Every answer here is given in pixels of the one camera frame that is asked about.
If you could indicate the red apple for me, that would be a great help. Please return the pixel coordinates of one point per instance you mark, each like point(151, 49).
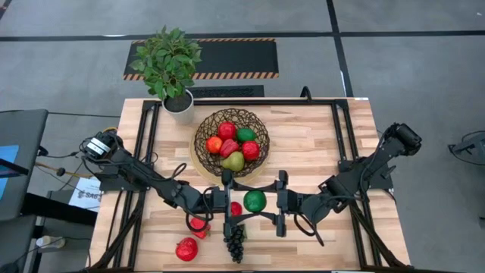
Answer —
point(251, 151)
point(226, 130)

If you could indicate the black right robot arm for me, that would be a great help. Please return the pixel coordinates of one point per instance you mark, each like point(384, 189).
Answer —
point(360, 174)

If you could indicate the red bell pepper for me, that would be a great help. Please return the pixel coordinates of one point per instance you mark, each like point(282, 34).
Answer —
point(198, 223)
point(228, 148)

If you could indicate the white printed paper sheet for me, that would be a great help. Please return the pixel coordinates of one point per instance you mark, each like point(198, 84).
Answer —
point(85, 193)

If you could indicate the blue display screen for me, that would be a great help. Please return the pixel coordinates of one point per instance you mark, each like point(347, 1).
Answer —
point(7, 155)

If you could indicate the dark brown wicker basket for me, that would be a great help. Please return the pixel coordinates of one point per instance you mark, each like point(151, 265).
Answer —
point(206, 121)

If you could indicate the black hazard-striped floor mat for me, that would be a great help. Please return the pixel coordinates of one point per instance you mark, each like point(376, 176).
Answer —
point(235, 57)

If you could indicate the black grape bunch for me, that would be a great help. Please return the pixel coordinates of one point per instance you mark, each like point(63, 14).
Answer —
point(235, 246)

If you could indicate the white plant pot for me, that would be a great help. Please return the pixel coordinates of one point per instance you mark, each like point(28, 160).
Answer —
point(183, 115)

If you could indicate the white table corner label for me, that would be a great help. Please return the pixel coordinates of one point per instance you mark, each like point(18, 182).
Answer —
point(361, 99)

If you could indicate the green leafy plant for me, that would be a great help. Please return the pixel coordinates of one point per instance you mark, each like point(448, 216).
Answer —
point(166, 60)

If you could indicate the green pear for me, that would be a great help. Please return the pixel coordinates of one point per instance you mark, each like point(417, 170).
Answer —
point(235, 162)

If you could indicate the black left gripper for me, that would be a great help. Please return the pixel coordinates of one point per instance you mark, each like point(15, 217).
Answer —
point(216, 200)

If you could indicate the black desk crossbar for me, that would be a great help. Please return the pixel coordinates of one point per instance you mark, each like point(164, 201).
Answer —
point(57, 210)

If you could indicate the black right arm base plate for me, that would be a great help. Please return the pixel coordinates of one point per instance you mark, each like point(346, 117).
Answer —
point(380, 184)

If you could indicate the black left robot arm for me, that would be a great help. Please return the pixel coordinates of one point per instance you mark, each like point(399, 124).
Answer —
point(151, 178)

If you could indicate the green lime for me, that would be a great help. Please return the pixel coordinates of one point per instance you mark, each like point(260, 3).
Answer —
point(254, 201)
point(247, 135)

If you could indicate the large round red fruit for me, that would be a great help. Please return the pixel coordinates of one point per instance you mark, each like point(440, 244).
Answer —
point(186, 249)

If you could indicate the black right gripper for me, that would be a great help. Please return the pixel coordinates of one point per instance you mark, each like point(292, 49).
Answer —
point(293, 201)

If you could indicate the black aluminium table frame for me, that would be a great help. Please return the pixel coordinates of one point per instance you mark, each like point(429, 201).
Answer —
point(265, 102)

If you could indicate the grey side desk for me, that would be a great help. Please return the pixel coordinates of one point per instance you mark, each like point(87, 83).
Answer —
point(26, 129)

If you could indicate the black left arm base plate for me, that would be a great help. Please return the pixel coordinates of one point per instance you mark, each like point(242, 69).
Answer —
point(110, 186)

